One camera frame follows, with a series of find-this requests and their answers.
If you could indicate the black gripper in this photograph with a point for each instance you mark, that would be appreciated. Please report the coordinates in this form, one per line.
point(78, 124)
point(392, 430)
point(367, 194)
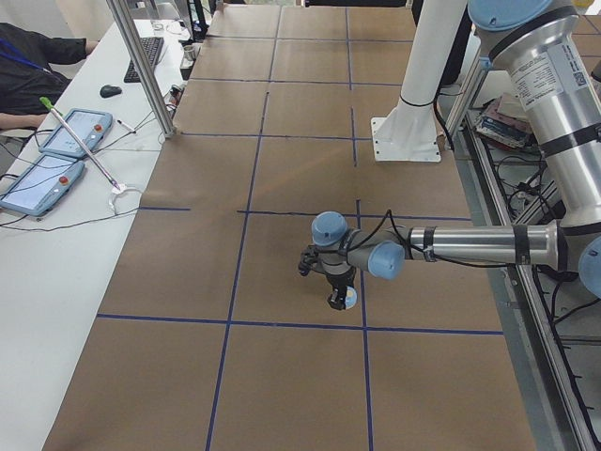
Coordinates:
point(339, 283)

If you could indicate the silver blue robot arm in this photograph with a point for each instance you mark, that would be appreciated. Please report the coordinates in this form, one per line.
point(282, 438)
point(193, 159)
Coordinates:
point(532, 41)

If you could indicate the stack of books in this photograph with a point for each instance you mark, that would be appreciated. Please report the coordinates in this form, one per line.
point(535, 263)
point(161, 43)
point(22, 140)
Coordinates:
point(504, 121)

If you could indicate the black marker pen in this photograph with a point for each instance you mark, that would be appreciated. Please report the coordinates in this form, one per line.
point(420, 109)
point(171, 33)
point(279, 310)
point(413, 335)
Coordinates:
point(127, 127)

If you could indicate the metal cup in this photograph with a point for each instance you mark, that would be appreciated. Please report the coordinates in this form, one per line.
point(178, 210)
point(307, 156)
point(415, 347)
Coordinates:
point(189, 53)

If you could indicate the upper blue teach pendant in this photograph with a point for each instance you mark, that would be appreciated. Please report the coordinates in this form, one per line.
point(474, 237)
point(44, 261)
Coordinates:
point(89, 125)

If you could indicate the blue teach pendant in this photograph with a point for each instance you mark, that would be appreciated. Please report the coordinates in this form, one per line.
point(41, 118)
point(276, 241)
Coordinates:
point(42, 185)
point(89, 125)

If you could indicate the black computer mouse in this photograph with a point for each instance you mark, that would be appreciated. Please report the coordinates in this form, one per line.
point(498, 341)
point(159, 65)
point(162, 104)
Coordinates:
point(109, 91)

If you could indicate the lower blue teach pendant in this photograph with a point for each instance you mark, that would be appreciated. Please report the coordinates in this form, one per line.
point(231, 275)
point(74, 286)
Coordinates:
point(42, 185)

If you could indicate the long rod with green tip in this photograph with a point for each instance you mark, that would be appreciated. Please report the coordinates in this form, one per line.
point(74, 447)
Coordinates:
point(47, 103)

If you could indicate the seated person in black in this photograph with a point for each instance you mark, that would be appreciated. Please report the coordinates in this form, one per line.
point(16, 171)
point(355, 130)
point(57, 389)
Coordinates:
point(27, 75)

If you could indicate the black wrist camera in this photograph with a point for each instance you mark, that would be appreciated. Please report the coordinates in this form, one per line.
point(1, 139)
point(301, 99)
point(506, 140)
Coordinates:
point(310, 261)

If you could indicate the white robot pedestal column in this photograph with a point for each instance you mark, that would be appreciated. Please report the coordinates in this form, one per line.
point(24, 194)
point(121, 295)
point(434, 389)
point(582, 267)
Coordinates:
point(409, 132)

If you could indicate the aluminium frame post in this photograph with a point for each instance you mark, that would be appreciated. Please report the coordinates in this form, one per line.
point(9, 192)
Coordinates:
point(129, 33)

